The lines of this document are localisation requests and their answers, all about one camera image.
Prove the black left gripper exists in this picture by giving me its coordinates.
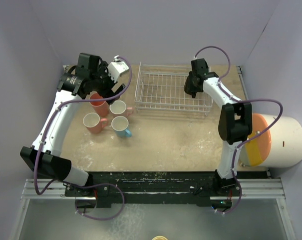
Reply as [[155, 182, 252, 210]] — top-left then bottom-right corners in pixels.
[[90, 61, 126, 105]]

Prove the light pink mug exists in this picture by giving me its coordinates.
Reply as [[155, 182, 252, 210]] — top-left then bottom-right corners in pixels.
[[109, 100, 134, 118]]

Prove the salmon pink cup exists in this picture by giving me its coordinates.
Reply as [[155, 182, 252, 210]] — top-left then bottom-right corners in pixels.
[[89, 93, 109, 118]]

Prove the blue cup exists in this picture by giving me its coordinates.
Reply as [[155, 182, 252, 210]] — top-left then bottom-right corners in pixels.
[[111, 116, 132, 138]]

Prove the salmon pink mug with handle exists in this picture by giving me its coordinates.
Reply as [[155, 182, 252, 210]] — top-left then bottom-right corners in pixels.
[[83, 112, 108, 134]]

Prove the black mug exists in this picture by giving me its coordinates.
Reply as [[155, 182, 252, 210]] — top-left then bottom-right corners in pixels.
[[184, 71, 204, 99]]

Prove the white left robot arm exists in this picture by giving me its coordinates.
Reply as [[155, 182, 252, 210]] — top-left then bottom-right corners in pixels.
[[20, 53, 132, 196]]

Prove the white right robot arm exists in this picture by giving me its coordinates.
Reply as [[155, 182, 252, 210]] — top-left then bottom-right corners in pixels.
[[188, 58, 253, 196]]

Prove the cream cylinder with orange lid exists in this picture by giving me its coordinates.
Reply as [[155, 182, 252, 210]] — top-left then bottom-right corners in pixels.
[[239, 116, 302, 168]]

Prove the yellow round object at bottom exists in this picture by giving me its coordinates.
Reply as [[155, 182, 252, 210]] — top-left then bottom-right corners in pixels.
[[152, 235, 168, 240]]

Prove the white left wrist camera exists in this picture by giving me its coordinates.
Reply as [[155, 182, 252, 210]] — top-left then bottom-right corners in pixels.
[[107, 55, 129, 83]]

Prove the white wire dish rack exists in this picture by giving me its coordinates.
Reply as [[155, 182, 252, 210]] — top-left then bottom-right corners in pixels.
[[134, 63, 213, 114]]

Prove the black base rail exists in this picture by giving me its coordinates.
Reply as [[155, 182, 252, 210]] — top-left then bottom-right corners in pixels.
[[65, 171, 241, 208]]

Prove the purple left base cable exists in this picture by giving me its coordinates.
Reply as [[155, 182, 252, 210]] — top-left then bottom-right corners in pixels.
[[74, 181, 126, 221]]

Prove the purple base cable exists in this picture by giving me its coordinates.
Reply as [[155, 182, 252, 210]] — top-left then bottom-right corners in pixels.
[[214, 183, 245, 216], [74, 181, 126, 221]]

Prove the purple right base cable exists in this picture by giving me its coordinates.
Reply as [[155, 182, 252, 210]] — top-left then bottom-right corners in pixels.
[[214, 183, 245, 216]]

